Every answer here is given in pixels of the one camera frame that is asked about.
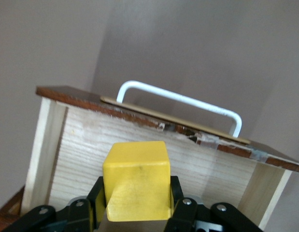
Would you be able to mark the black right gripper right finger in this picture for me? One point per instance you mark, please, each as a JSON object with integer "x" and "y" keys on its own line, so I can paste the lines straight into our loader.
{"x": 188, "y": 215}

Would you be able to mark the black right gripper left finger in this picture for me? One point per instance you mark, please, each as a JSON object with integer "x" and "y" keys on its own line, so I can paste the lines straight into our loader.
{"x": 79, "y": 215}

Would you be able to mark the yellow wooden block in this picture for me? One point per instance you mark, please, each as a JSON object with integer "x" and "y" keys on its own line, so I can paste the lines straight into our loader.
{"x": 137, "y": 174}

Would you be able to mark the light wood drawer brown front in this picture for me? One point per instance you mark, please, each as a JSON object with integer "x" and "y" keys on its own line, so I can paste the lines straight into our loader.
{"x": 91, "y": 149}

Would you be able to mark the dark brown wooden cabinet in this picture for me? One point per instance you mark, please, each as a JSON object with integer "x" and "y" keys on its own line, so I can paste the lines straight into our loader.
{"x": 9, "y": 205}

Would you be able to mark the brown table cover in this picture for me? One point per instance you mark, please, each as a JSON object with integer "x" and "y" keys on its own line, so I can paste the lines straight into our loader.
{"x": 212, "y": 48}

